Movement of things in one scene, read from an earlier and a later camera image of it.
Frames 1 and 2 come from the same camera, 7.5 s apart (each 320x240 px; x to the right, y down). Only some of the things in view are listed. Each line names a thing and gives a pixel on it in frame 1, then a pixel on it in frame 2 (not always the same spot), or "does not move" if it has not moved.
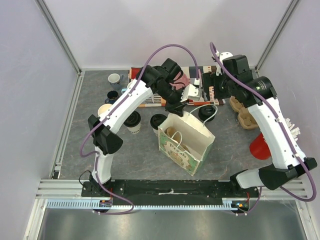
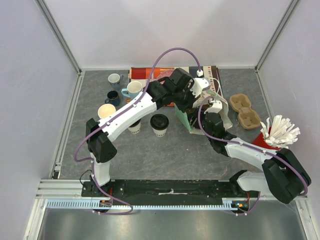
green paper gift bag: [184, 142] -> [183, 116]
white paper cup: [103, 108] does not move
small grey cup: [114, 80] does not move
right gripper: [207, 85] -> [198, 116]
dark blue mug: [112, 95] does not move
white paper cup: [155, 120] -> [159, 133]
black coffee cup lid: [156, 119] does not move
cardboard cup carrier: [244, 116] does not move
